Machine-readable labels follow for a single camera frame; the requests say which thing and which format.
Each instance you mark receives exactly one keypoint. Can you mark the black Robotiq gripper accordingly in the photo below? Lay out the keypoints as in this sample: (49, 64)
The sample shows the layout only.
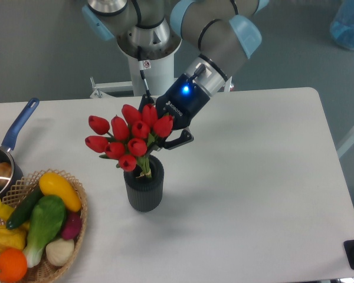
(183, 100)

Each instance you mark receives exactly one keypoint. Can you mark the red tulip bouquet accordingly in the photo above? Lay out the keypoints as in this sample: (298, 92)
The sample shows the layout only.
(127, 139)

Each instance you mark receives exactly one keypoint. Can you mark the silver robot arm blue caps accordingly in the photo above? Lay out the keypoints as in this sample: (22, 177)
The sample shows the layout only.
(180, 53)

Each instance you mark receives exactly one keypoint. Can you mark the dark grey ribbed vase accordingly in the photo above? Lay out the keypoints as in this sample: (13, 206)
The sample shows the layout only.
(145, 194)

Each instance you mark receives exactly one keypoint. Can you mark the yellow squash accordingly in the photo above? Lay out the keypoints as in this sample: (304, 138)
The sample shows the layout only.
(52, 183)

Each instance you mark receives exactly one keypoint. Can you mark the purple red onion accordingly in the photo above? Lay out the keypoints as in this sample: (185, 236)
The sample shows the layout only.
(72, 226)

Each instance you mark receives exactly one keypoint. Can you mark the green bok choy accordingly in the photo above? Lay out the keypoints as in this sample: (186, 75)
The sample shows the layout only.
(46, 221)

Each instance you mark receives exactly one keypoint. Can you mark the woven wicker basket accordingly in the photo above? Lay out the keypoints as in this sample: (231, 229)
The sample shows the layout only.
(44, 271)

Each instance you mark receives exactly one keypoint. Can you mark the dark green cucumber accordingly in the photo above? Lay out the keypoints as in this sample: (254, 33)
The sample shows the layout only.
(23, 211)

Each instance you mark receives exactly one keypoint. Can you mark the white garlic bulb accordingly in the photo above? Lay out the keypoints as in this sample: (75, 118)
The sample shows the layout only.
(58, 252)

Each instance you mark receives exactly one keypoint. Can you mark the yellow banana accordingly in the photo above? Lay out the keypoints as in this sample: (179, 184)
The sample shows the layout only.
(5, 211)

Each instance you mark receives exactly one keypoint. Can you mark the blue plastic bag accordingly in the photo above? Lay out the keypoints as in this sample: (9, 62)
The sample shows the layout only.
(342, 26)

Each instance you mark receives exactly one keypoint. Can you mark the yellow bell pepper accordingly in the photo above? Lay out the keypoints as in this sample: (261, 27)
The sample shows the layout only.
(12, 238)

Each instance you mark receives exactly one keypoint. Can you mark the orange fruit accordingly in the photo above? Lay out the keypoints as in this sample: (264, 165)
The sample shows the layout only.
(13, 265)

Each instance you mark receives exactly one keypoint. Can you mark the blue handled saucepan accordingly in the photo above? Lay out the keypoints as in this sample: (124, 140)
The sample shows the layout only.
(10, 140)

